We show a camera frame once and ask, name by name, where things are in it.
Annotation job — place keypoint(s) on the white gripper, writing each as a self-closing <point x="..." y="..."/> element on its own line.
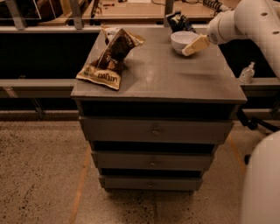
<point x="215" y="35"/>

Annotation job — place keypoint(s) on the blue chip bag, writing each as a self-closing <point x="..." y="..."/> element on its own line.
<point x="179" y="22"/>

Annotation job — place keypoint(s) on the brown yellow chip bag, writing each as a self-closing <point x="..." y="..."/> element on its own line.
<point x="106" y="69"/>

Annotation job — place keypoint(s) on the grey drawer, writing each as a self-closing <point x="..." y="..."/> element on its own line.
<point x="155" y="131"/>
<point x="160" y="184"/>
<point x="151" y="161"/>

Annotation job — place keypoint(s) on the middle grey drawer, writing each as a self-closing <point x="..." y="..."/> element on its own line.
<point x="151" y="161"/>

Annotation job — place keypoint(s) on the black office chair base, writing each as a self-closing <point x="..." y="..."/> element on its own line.
<point x="254" y="122"/>

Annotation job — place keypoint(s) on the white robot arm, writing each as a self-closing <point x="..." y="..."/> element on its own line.
<point x="258" y="21"/>

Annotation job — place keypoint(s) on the grey drawer cabinet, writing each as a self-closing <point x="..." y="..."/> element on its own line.
<point x="159" y="84"/>

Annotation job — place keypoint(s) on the clear sanitizer bottle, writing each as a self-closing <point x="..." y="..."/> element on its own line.
<point x="247" y="74"/>

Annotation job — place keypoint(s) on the metal rail frame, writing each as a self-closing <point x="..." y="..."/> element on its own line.
<point x="36" y="88"/>

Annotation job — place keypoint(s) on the top grey drawer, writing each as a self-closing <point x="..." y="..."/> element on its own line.
<point x="155" y="131"/>

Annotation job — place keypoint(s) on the white ceramic bowl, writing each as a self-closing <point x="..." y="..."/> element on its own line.
<point x="180" y="39"/>

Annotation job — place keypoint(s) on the bottom grey drawer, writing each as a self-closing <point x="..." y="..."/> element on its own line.
<point x="160" y="184"/>

